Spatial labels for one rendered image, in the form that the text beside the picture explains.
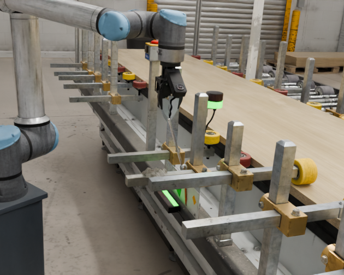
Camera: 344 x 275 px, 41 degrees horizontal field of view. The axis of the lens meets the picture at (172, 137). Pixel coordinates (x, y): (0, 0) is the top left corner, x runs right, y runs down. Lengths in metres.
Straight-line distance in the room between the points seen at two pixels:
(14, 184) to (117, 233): 1.08
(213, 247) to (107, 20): 0.78
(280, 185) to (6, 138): 1.13
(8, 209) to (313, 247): 1.15
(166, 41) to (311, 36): 9.93
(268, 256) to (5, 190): 1.12
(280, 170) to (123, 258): 1.66
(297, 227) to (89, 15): 0.91
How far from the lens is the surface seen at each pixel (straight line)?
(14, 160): 1.92
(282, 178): 1.12
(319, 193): 1.43
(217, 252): 1.44
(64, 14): 1.60
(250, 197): 1.70
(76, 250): 2.72
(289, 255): 1.54
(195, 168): 1.57
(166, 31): 1.53
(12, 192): 1.94
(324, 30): 11.57
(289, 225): 1.10
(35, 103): 1.98
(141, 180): 1.50
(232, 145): 1.32
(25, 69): 1.95
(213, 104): 1.53
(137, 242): 2.78
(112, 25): 1.47
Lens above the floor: 1.46
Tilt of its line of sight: 18 degrees down
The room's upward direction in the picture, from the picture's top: 4 degrees clockwise
